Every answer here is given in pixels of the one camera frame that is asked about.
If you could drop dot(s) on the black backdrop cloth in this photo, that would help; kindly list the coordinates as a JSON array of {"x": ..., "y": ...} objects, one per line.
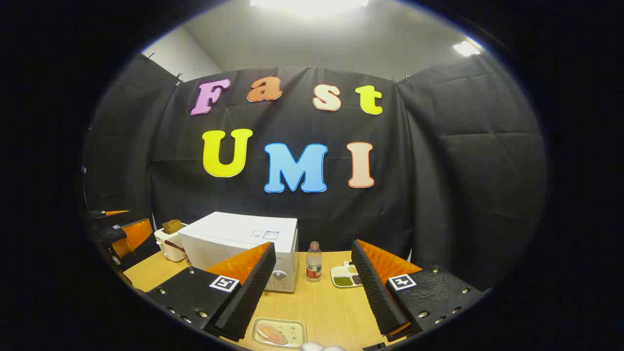
[{"x": 438, "y": 195}]

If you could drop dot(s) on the clear bottle with red label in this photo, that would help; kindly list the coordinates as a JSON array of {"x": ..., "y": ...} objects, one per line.
[{"x": 314, "y": 265}]

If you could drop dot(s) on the brown bread slice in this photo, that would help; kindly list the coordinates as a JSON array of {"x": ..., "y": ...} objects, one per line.
[{"x": 172, "y": 226}]

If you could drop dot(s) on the white microwave oven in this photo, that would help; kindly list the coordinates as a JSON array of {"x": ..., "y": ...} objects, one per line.
[{"x": 229, "y": 234}]

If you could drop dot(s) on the pale green rectangular tray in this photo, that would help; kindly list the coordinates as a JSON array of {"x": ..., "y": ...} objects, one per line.
[{"x": 295, "y": 334}]

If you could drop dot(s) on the white divided dish of beans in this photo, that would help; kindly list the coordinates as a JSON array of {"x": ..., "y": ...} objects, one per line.
[{"x": 342, "y": 280}]

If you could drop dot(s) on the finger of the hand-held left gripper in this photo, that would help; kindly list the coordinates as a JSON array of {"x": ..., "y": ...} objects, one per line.
[
  {"x": 141, "y": 253},
  {"x": 114, "y": 213}
]

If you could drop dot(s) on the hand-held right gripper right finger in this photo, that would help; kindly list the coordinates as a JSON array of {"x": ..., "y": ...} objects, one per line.
[{"x": 373, "y": 287}]

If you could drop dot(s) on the white toaster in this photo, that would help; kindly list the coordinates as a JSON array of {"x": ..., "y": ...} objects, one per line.
[{"x": 168, "y": 244}]

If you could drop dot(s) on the small ceiling light panel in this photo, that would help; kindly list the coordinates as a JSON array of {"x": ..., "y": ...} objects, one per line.
[{"x": 466, "y": 48}]

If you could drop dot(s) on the large ceiling light panel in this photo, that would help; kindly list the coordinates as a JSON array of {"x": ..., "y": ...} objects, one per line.
[{"x": 309, "y": 3}]

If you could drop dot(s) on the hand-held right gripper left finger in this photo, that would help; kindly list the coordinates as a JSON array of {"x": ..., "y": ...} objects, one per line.
[{"x": 248, "y": 292}]

